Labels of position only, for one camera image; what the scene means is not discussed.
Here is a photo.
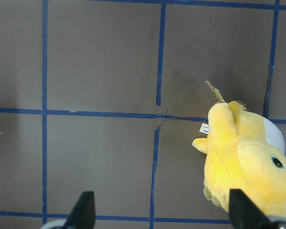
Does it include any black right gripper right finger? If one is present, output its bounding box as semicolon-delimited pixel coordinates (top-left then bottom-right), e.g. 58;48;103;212
229;189;270;229

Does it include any yellow plush toy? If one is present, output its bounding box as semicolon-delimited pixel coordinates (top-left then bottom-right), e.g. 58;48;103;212
192;101;286;217

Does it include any toy paper hang tag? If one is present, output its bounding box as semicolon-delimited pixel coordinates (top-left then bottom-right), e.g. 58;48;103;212
204;81;225;103

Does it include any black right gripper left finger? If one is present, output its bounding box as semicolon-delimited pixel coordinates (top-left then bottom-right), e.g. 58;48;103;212
64;191;96;229

